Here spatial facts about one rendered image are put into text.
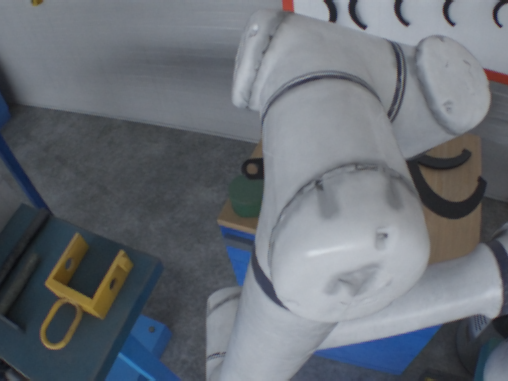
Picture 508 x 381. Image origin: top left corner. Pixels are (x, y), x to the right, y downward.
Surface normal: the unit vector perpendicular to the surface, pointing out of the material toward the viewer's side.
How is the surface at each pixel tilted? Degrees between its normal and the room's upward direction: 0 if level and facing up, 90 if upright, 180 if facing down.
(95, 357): 0
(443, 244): 0
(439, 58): 35
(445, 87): 40
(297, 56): 17
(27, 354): 0
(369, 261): 87
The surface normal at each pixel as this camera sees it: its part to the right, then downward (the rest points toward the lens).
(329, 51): 0.07, -0.64
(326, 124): -0.30, -0.62
